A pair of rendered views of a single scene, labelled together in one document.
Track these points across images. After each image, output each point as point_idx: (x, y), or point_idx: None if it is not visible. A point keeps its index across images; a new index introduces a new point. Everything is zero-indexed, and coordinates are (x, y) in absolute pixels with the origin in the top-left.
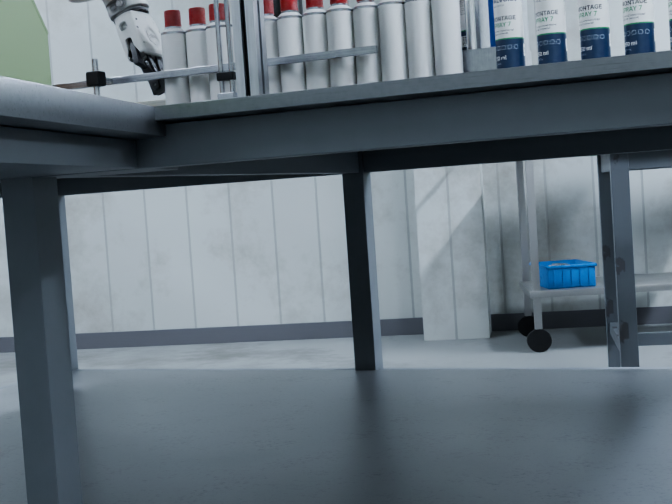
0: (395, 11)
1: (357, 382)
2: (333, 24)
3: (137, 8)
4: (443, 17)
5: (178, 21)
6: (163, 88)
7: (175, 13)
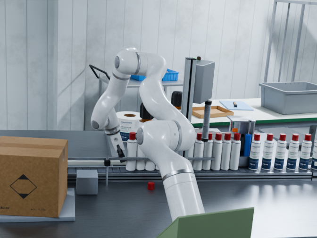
0: (221, 145)
1: None
2: (199, 148)
3: (119, 131)
4: (237, 150)
5: (135, 137)
6: (125, 160)
7: (135, 134)
